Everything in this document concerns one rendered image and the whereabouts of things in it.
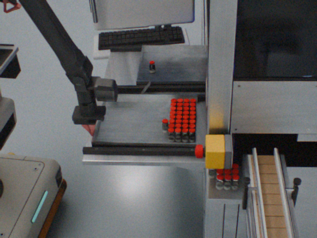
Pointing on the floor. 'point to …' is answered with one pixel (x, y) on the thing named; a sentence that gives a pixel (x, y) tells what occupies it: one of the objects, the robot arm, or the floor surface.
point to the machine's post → (220, 90)
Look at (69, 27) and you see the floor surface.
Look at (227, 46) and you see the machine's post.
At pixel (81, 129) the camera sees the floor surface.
